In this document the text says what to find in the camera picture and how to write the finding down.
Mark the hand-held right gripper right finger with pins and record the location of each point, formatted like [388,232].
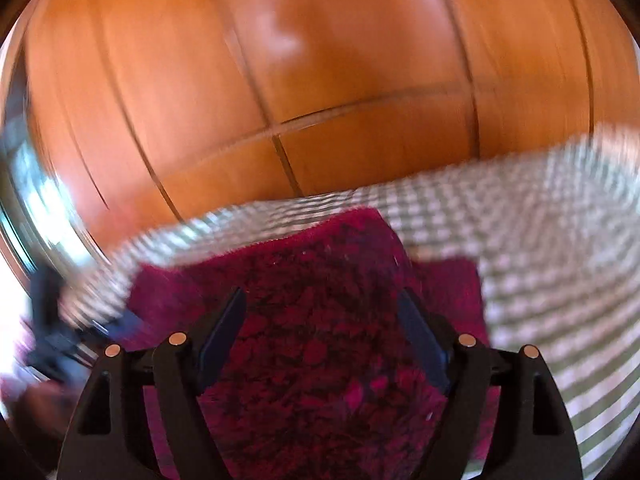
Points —
[425,345]

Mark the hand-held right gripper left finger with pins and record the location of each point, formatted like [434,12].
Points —
[222,345]

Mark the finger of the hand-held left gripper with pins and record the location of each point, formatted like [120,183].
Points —
[125,324]

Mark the red knit sweater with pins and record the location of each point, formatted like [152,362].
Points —
[320,320]

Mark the wooden framed window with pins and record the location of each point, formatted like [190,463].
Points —
[35,185]

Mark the green checked blanket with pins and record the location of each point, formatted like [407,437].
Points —
[550,240]

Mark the wooden wardrobe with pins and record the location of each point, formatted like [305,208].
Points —
[325,70]

